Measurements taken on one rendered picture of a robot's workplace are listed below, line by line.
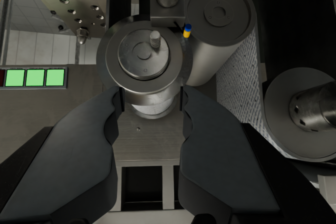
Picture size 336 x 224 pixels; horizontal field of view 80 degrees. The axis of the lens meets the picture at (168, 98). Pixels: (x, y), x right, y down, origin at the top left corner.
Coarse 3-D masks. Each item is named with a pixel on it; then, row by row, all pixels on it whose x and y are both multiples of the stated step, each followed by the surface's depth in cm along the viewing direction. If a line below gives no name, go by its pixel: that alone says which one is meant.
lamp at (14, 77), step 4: (8, 72) 62; (12, 72) 62; (16, 72) 62; (20, 72) 62; (8, 76) 62; (12, 76) 62; (16, 76) 62; (20, 76) 62; (8, 80) 62; (12, 80) 62; (16, 80) 62; (20, 80) 62; (8, 84) 61; (12, 84) 61; (16, 84) 61; (20, 84) 61
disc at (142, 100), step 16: (128, 16) 32; (144, 16) 32; (112, 32) 31; (176, 32) 32; (96, 64) 30; (112, 80) 30; (176, 80) 30; (128, 96) 30; (144, 96) 30; (160, 96) 30
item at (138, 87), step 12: (132, 24) 31; (144, 24) 31; (120, 36) 30; (168, 36) 31; (108, 48) 30; (180, 48) 30; (108, 60) 30; (180, 60) 30; (120, 72) 29; (168, 72) 30; (120, 84) 29; (132, 84) 29; (144, 84) 29; (156, 84) 29; (168, 84) 29
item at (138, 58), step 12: (132, 36) 29; (144, 36) 29; (120, 48) 29; (132, 48) 29; (144, 48) 29; (156, 48) 29; (168, 48) 29; (120, 60) 29; (132, 60) 29; (144, 60) 29; (156, 60) 29; (168, 60) 29; (132, 72) 28; (144, 72) 28; (156, 72) 28
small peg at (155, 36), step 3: (150, 33) 27; (153, 33) 26; (156, 33) 26; (159, 33) 27; (150, 36) 26; (153, 36) 26; (156, 36) 26; (159, 36) 26; (150, 39) 27; (153, 39) 26; (156, 39) 26; (159, 39) 27; (153, 42) 27; (156, 42) 27; (159, 42) 28; (153, 45) 28; (156, 45) 28; (159, 45) 29
